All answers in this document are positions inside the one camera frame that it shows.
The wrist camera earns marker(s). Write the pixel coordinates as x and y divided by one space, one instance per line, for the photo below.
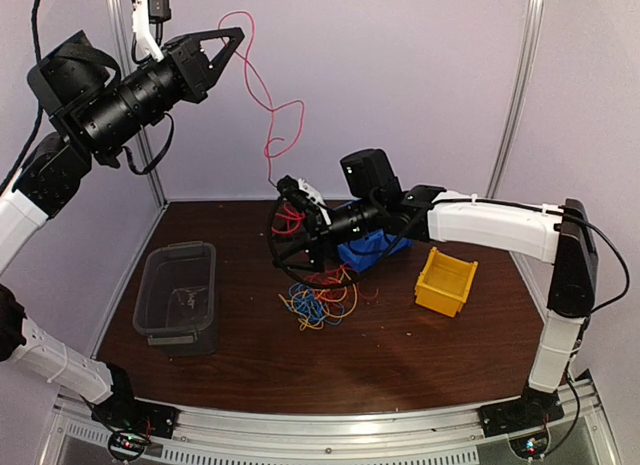
305 198
148 18

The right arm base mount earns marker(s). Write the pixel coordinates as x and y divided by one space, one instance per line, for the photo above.
517 415

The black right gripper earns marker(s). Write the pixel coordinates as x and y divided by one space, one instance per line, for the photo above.
317 242

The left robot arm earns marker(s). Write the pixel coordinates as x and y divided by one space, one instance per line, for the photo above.
94 111

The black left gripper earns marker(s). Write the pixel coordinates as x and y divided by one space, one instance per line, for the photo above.
192 65

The left aluminium frame post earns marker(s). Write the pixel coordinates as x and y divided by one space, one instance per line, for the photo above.
119 12

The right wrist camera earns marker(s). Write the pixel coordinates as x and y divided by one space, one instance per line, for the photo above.
305 198

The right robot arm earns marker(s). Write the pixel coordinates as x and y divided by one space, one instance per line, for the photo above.
560 235

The aluminium front rail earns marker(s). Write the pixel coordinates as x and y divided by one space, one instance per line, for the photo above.
447 435

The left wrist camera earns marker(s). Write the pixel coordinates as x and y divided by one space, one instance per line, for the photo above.
148 18

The yellow plastic bin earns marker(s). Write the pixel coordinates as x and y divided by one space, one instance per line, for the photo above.
443 285

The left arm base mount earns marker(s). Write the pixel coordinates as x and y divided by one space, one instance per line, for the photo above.
142 417

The blue plastic bin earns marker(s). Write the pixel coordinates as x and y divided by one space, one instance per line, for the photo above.
367 247

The grey transparent plastic container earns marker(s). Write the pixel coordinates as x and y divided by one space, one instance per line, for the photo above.
177 307

